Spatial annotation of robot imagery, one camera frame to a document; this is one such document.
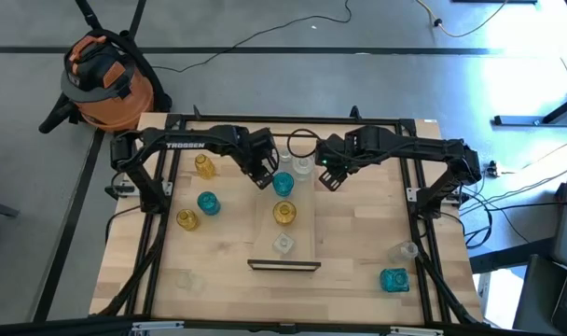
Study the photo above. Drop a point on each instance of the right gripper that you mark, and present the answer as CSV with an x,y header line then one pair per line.
x,y
339,149

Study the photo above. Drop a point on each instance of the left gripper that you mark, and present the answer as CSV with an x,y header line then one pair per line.
x,y
260,149

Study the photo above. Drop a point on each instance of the small clear glass vase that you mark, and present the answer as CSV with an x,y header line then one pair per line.
x,y
286,158

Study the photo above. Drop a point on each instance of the clear wide-rim glass vase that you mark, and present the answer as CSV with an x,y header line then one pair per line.
x,y
303,168

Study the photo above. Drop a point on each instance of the yellow glass vase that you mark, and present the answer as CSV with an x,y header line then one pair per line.
x,y
284,213
204,167
188,219

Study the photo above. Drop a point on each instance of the teal diamond-pattern glass vase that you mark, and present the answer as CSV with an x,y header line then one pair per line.
x,y
209,203

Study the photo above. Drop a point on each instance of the clear square diamond-cut vase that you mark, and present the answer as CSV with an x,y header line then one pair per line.
x,y
283,243

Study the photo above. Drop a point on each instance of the teal square glass vase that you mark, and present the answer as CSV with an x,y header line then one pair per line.
x,y
394,280

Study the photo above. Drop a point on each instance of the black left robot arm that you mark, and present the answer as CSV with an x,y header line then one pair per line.
x,y
185,140

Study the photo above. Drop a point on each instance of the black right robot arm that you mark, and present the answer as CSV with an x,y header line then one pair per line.
x,y
428,147

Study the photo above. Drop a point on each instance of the clear acrylic tray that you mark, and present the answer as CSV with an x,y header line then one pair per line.
x,y
265,233

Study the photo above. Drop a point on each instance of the orange and black shop vacuum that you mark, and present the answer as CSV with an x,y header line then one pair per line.
x,y
115,93

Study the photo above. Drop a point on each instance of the black desk foot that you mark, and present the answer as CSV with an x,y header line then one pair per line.
x,y
521,120

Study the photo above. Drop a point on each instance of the black stand leg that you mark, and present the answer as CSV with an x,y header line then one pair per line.
x,y
138,16
88,15

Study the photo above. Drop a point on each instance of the dark grey desk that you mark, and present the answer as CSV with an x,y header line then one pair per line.
x,y
535,298

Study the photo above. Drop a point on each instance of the black aluminium table frame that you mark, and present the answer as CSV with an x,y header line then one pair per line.
x,y
405,140

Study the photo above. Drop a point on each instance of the white mounting bracket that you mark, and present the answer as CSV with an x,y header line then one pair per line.
x,y
167,188
413,194

